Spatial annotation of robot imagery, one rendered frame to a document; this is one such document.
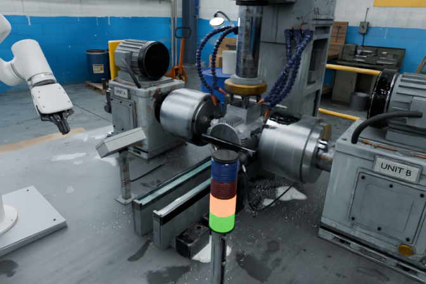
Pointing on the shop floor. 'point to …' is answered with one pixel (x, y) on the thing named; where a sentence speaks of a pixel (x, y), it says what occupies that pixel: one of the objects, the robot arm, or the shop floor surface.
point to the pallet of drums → (97, 69)
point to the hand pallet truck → (177, 73)
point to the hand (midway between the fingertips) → (63, 127)
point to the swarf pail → (358, 101)
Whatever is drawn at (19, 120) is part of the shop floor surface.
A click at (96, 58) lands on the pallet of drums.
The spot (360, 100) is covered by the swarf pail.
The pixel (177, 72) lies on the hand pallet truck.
